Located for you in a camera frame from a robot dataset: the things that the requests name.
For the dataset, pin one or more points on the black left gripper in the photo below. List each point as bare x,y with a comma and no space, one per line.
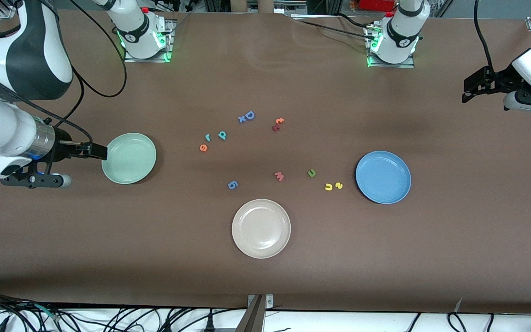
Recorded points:
500,78

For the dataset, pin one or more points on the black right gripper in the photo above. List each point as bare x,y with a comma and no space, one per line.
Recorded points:
63,146

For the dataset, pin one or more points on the teal foam letter p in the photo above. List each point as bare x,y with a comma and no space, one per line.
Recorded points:
221,134

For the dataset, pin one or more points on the green foam letter u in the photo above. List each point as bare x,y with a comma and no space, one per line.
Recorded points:
310,174

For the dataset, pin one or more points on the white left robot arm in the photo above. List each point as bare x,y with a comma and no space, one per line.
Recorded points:
401,37

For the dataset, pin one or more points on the pale green plate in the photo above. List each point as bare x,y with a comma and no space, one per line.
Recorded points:
129,159

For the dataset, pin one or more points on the red box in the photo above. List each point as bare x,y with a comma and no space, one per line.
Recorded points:
376,4

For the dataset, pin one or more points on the blue plate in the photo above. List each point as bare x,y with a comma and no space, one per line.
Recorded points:
383,177

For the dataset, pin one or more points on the blue foam digit 6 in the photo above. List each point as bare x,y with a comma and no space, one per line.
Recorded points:
233,186

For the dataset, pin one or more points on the blue foam letter D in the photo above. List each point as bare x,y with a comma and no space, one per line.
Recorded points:
247,115

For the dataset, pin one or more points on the beige plate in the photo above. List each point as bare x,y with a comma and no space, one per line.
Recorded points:
261,228

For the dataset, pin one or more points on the brown table cover mat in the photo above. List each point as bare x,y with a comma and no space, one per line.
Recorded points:
265,83

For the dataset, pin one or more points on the pink foam letter W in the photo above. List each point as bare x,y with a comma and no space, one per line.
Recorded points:
279,176

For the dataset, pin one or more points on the black power plug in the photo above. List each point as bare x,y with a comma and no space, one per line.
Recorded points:
209,325

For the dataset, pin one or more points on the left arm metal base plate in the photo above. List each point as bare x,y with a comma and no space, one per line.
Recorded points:
390,66

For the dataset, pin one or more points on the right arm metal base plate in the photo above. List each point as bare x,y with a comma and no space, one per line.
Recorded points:
172,37

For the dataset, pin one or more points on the aluminium frame corner bracket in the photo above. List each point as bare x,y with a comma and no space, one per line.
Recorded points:
6,13

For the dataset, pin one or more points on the grey metal rail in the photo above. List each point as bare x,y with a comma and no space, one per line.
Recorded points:
288,7

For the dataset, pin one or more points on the aluminium profile with bracket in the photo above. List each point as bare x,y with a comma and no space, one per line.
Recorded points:
251,318

